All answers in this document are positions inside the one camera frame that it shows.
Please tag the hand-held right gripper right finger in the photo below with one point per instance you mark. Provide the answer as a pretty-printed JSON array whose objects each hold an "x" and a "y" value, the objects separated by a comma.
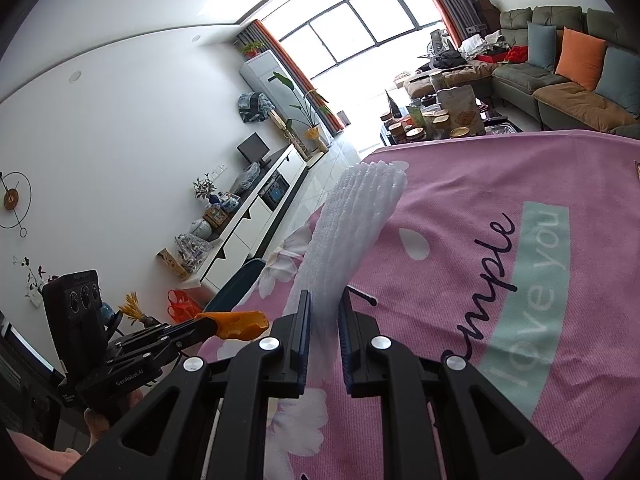
[{"x": 345, "y": 350}]

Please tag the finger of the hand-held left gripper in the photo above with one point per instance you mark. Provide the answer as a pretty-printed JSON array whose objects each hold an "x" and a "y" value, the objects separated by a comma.
[
  {"x": 190, "y": 331},
  {"x": 145, "y": 357}
]

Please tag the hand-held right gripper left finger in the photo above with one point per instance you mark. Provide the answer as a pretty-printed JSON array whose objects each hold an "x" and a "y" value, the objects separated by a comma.
[{"x": 302, "y": 350}]

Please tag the white foam net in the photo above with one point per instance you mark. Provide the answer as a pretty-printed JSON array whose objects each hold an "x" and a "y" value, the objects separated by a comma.
[{"x": 350, "y": 220}]

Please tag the person's left forearm pink sleeve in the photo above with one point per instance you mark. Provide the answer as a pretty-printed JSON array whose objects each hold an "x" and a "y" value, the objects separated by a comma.
[{"x": 45, "y": 460}]

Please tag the person's left hand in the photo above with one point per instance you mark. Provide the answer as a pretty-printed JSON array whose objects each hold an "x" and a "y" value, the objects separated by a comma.
[{"x": 97, "y": 420}]

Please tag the orange plastic bag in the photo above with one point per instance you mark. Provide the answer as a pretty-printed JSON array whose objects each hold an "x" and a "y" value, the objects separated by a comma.
[{"x": 184, "y": 306}]

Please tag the dried wheat in dark vase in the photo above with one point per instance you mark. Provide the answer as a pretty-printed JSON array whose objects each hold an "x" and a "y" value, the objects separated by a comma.
[{"x": 142, "y": 317}]

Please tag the tan patterned box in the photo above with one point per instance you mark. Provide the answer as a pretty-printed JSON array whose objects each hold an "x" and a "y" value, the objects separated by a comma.
[{"x": 172, "y": 264}]

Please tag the clear wrapped ornament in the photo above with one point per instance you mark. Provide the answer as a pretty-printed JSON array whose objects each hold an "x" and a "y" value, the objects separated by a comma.
[{"x": 192, "y": 250}]

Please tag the dark cabinet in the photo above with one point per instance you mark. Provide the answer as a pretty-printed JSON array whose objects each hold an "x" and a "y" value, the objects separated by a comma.
[{"x": 22, "y": 385}]

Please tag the white ceramic jar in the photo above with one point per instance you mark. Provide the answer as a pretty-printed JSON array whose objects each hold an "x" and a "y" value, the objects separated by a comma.
[{"x": 200, "y": 227}]

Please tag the white black tv cabinet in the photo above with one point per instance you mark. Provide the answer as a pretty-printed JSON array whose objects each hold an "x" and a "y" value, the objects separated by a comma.
[{"x": 250, "y": 235}]

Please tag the blue white porcelain jar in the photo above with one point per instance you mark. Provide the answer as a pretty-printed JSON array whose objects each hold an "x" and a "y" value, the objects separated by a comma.
[{"x": 230, "y": 203}]

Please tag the small plant in blue vase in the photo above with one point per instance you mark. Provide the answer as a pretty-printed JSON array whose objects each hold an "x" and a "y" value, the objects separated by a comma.
[{"x": 205, "y": 190}]

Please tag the clear plastic bag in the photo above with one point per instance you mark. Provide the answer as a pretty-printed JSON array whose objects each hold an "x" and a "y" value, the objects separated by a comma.
[{"x": 245, "y": 177}]

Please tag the black monitor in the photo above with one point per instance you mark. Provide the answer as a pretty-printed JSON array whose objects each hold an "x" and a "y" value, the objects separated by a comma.
[{"x": 252, "y": 149}]

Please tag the pink floral printed blanket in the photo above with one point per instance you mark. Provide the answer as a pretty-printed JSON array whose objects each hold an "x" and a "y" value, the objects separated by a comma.
[{"x": 450, "y": 185}]

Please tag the tall leafy plant yellow vase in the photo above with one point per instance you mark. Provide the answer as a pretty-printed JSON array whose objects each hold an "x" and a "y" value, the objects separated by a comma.
[{"x": 315, "y": 140}]

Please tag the cluster of jars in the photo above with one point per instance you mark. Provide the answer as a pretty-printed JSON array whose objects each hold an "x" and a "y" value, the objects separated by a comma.
[{"x": 415, "y": 132}]

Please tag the cloth covered standing fan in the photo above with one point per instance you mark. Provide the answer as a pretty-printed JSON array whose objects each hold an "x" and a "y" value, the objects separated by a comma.
[{"x": 256, "y": 107}]

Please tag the white standing air conditioner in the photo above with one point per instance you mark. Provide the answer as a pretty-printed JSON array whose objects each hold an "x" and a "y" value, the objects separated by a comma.
[{"x": 270, "y": 77}]

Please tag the brown paper bag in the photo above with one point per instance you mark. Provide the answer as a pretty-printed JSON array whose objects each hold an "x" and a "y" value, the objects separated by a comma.
[{"x": 462, "y": 110}]

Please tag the grey orange curtain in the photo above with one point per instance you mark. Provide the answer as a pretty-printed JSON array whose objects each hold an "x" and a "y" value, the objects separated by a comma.
[
  {"x": 445, "y": 5},
  {"x": 300, "y": 70}
]

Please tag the small green potted plant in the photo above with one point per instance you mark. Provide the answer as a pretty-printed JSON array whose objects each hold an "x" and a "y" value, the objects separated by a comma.
[{"x": 251, "y": 49}]

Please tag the tan ottoman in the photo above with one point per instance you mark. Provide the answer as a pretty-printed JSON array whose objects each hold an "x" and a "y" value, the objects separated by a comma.
[{"x": 475, "y": 72}]

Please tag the black backpack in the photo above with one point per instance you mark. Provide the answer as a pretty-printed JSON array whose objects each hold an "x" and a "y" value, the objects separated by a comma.
[{"x": 449, "y": 59}]

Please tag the green sectional sofa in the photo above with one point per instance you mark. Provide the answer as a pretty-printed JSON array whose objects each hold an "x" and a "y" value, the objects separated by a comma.
[{"x": 520, "y": 85}]

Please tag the large window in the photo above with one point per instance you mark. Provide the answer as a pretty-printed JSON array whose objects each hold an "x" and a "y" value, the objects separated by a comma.
[{"x": 360, "y": 30}]

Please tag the pile of white clothes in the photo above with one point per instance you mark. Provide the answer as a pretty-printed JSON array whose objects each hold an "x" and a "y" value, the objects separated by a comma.
[{"x": 480, "y": 42}]

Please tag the red cloth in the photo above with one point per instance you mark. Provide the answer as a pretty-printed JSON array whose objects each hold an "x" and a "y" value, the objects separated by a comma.
[{"x": 516, "y": 55}]

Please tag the grey blue cushion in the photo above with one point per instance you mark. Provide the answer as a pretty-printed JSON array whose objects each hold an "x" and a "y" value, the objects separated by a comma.
[
  {"x": 620, "y": 82},
  {"x": 542, "y": 47}
]

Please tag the brown box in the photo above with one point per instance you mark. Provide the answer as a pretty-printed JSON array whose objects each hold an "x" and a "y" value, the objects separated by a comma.
[{"x": 486, "y": 11}]

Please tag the orange cushion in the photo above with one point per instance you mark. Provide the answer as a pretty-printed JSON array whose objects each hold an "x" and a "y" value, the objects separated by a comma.
[{"x": 580, "y": 60}]

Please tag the wall flower decoration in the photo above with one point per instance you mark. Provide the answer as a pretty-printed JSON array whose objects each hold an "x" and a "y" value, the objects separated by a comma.
[{"x": 35, "y": 280}]

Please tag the gold picture frame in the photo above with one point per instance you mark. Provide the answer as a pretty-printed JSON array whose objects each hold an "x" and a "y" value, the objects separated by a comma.
[{"x": 216, "y": 216}]

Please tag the round wall clock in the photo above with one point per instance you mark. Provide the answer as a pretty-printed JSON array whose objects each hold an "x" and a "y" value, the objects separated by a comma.
[{"x": 10, "y": 200}]

